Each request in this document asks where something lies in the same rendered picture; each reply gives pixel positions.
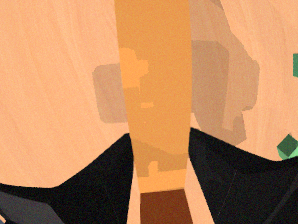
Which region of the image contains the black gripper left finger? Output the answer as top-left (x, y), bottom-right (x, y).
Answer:
top-left (0, 132), bottom-right (134, 224)

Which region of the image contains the small green cube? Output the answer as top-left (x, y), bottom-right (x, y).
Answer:
top-left (277, 135), bottom-right (298, 160)

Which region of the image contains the small green block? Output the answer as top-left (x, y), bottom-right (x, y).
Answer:
top-left (293, 53), bottom-right (298, 77)

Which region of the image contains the orange rectangular bar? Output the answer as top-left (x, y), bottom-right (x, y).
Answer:
top-left (114, 0), bottom-right (193, 224)

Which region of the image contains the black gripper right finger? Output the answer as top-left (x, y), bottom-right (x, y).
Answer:
top-left (188, 127), bottom-right (298, 224)

